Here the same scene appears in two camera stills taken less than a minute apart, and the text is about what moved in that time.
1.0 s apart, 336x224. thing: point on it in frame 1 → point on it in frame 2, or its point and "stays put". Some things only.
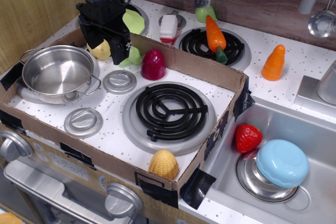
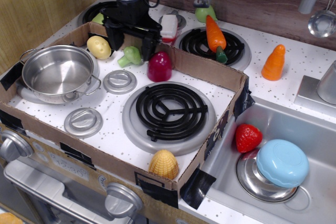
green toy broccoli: (134, 57) stays put
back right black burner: (238, 49) stays put
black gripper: (104, 13) → (133, 15)
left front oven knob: (13, 146) stays put
